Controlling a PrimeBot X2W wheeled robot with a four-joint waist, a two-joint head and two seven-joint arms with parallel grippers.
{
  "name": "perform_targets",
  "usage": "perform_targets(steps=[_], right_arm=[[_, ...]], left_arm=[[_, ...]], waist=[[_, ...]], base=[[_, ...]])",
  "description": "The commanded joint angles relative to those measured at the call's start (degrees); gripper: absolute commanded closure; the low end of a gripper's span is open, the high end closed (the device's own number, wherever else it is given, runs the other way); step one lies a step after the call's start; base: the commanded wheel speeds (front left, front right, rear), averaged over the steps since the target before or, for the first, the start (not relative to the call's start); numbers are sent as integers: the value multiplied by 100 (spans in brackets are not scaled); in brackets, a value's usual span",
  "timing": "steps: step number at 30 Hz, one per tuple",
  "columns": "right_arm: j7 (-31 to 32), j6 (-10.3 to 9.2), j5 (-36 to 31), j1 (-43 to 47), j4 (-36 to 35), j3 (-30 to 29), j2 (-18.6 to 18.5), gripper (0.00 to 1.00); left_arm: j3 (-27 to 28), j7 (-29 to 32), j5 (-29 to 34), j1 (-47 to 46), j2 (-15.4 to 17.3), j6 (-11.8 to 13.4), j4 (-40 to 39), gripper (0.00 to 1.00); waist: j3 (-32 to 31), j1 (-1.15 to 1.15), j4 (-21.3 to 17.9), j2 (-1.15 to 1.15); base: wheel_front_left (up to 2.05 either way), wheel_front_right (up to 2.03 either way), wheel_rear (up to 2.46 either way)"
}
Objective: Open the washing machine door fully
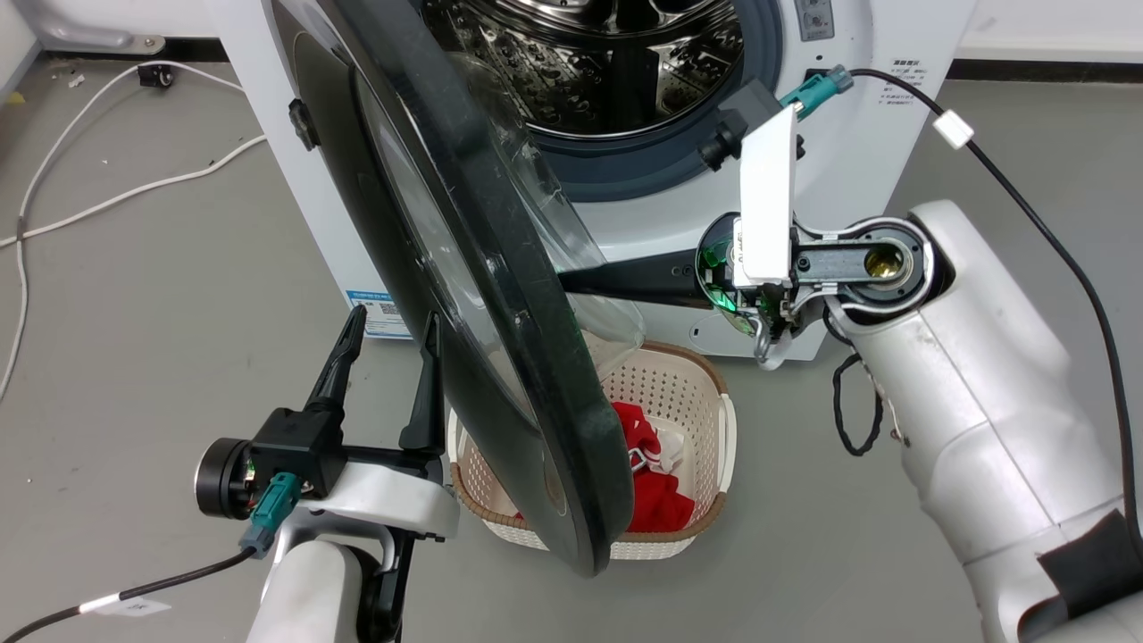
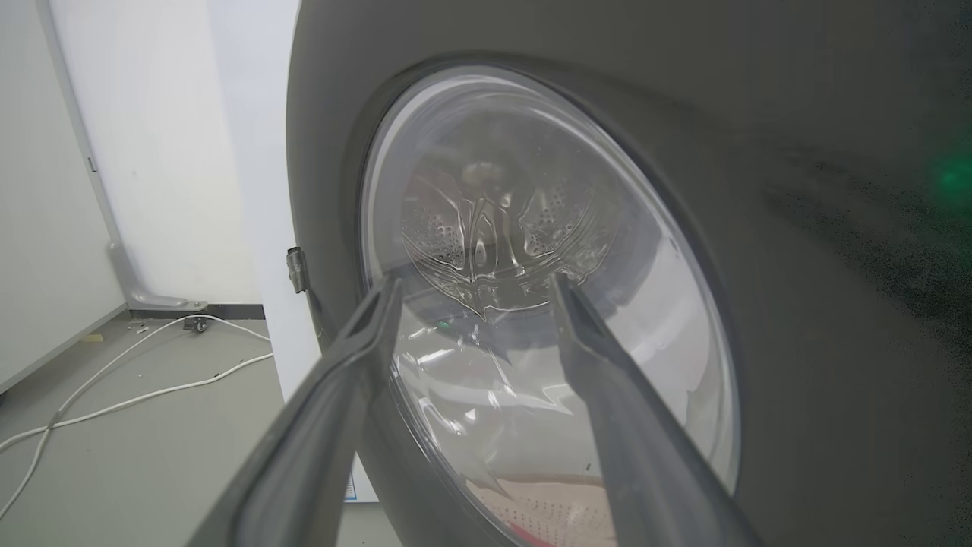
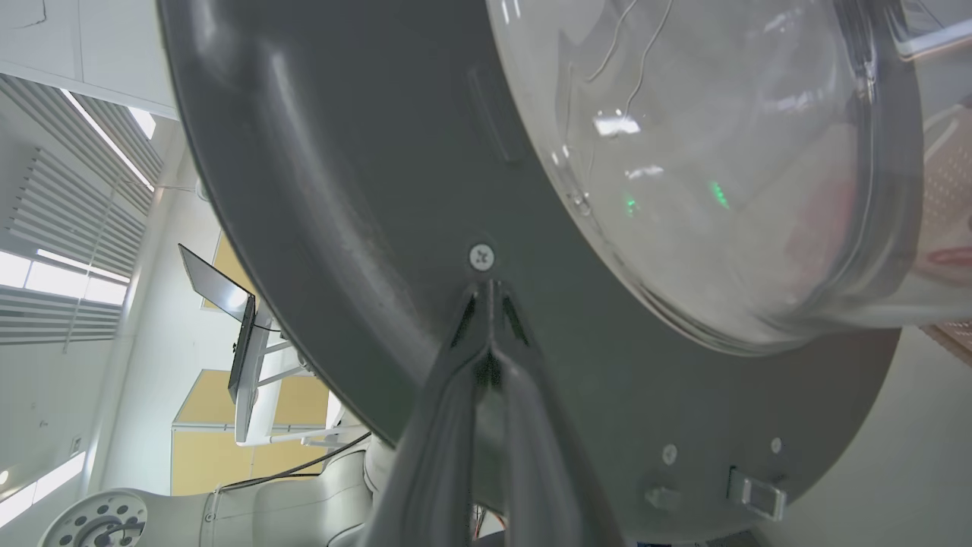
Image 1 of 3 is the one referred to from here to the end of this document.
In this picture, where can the steel washing machine drum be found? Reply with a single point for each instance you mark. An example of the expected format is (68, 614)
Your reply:
(616, 62)

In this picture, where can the small black floor box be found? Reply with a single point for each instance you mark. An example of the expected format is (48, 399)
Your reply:
(155, 75)

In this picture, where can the blue white energy sticker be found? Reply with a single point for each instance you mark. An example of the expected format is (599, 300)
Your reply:
(379, 313)

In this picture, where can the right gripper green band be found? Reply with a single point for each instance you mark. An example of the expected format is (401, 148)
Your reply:
(728, 277)

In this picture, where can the red garment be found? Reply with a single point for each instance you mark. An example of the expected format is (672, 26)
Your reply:
(656, 500)

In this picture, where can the black door hinge knob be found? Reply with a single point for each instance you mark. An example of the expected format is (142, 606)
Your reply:
(304, 123)

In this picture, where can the white front-load washing machine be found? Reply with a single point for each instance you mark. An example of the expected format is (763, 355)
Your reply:
(830, 170)

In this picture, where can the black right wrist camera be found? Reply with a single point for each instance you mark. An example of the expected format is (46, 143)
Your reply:
(737, 121)

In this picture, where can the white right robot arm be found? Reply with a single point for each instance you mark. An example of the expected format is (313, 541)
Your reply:
(973, 393)

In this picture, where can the black round washing machine door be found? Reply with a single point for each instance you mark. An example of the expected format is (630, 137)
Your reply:
(500, 357)

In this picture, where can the white right camera mount plate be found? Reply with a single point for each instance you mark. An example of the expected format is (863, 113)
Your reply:
(768, 205)

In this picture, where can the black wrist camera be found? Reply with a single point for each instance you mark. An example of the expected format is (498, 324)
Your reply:
(737, 121)
(286, 446)

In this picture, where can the grey white furniture base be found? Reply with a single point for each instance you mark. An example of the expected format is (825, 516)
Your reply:
(80, 22)

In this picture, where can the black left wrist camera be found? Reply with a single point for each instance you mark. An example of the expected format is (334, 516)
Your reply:
(286, 446)

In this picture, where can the grey rubber door gasket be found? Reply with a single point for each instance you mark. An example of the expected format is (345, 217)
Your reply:
(643, 165)

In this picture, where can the grey washer control panel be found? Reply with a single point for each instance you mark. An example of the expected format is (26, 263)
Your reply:
(814, 18)

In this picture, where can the white garment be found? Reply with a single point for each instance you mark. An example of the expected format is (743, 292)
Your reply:
(668, 446)

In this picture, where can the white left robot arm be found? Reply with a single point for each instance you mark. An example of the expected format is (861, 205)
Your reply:
(308, 589)

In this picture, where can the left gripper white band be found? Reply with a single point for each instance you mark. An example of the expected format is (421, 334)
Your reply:
(393, 496)

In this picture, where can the cream perforated laundry basket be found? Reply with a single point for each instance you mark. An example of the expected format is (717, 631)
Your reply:
(705, 420)

